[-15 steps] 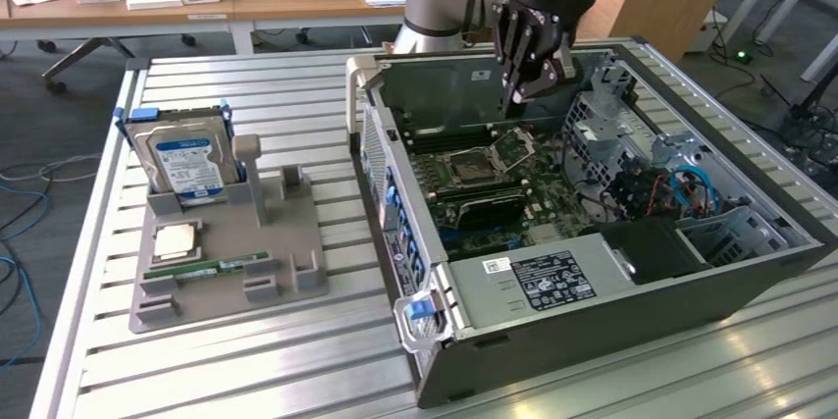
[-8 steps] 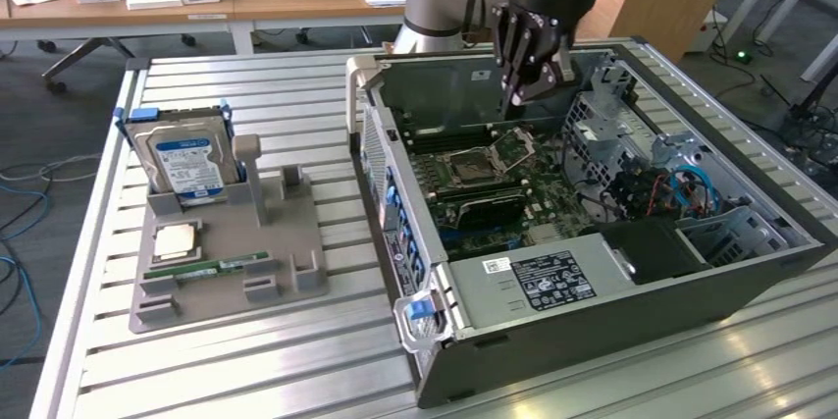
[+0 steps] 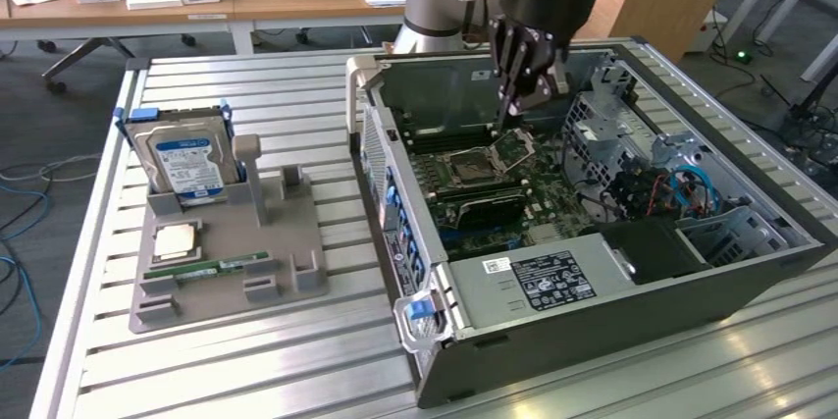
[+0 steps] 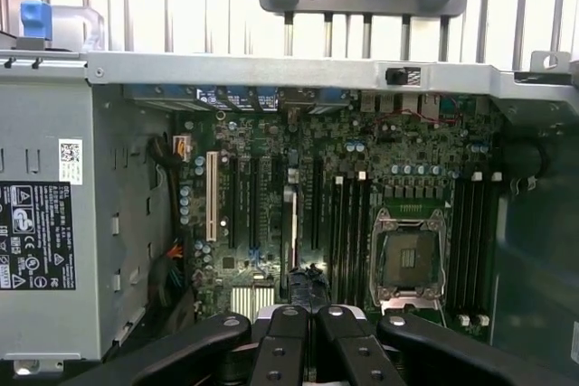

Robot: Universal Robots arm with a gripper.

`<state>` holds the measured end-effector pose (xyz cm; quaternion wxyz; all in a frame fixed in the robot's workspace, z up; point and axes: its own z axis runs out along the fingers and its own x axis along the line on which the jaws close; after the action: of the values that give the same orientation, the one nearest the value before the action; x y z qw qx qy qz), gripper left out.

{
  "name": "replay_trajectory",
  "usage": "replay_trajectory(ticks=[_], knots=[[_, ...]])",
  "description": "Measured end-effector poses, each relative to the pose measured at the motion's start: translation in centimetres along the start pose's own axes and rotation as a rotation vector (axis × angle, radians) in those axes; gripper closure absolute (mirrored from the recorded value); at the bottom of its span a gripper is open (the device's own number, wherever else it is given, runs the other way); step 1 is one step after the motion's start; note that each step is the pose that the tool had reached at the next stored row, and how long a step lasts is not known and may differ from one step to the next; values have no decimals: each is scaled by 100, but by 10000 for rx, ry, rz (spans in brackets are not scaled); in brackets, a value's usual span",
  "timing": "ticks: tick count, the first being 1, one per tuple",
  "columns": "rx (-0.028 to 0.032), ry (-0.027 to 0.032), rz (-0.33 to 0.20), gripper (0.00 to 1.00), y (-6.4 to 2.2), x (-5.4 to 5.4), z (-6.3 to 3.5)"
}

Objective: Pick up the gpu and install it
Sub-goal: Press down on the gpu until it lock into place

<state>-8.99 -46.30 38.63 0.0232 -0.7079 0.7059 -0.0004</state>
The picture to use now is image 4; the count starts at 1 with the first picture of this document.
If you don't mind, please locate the black power cable bundle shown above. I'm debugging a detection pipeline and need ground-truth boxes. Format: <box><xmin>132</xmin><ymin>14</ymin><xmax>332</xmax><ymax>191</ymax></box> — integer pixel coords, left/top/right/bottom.
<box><xmin>145</xmin><ymin>132</ymin><xmax>194</xmax><ymax>315</ymax></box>

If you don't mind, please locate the metal socket cover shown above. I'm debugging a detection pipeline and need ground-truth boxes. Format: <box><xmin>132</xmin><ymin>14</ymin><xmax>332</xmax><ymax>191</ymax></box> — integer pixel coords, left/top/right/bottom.
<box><xmin>379</xmin><ymin>297</ymin><xmax>449</xmax><ymax>317</ymax></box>

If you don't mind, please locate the blue case latch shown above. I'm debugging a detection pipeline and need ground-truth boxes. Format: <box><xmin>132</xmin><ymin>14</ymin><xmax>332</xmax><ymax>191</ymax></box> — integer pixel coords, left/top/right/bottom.
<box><xmin>20</xmin><ymin>1</ymin><xmax>53</xmax><ymax>42</ymax></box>

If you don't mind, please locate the black plastic air duct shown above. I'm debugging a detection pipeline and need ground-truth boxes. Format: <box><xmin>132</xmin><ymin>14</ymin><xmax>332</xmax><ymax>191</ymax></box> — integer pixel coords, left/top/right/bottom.
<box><xmin>61</xmin><ymin>286</ymin><xmax>214</xmax><ymax>386</ymax></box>

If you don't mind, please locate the open black PC case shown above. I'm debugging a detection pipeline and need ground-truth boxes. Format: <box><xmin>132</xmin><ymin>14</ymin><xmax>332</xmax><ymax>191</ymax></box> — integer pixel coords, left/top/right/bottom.
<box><xmin>0</xmin><ymin>1</ymin><xmax>579</xmax><ymax>386</ymax></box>

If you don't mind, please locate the silver chipset heatsink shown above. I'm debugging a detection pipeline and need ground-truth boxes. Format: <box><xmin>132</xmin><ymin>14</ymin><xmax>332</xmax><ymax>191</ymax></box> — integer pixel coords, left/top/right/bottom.
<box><xmin>230</xmin><ymin>286</ymin><xmax>276</xmax><ymax>315</ymax></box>

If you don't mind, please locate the thin red wire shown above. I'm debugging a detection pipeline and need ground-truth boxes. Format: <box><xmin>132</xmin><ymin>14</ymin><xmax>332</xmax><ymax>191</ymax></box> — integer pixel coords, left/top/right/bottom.
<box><xmin>375</xmin><ymin>107</ymin><xmax>442</xmax><ymax>127</ymax></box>

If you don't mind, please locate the long expansion slot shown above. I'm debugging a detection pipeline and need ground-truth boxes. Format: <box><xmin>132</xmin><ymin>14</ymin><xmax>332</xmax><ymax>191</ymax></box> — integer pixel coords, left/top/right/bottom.
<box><xmin>227</xmin><ymin>154</ymin><xmax>241</xmax><ymax>248</ymax></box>
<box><xmin>311</xmin><ymin>154</ymin><xmax>325</xmax><ymax>252</ymax></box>
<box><xmin>248</xmin><ymin>154</ymin><xmax>261</xmax><ymax>248</ymax></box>

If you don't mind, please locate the green motherboard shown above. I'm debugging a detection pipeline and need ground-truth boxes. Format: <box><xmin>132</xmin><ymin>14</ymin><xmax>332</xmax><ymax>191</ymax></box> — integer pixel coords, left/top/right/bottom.
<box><xmin>174</xmin><ymin>91</ymin><xmax>506</xmax><ymax>351</ymax></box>

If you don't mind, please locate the white expansion slot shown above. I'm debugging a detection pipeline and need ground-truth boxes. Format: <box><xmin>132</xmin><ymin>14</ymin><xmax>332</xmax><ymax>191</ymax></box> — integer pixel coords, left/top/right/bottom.
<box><xmin>205</xmin><ymin>150</ymin><xmax>218</xmax><ymax>243</ymax></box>

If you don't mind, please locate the grey power supply unit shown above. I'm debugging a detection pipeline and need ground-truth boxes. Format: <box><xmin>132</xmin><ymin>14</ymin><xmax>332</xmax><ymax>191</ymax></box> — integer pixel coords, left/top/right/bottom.
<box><xmin>0</xmin><ymin>78</ymin><xmax>176</xmax><ymax>362</ymax></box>

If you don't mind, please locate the CPU socket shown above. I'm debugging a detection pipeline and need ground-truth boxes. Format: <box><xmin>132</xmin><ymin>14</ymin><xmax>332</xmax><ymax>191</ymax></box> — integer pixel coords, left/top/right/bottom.
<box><xmin>369</xmin><ymin>205</ymin><xmax>450</xmax><ymax>302</ymax></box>

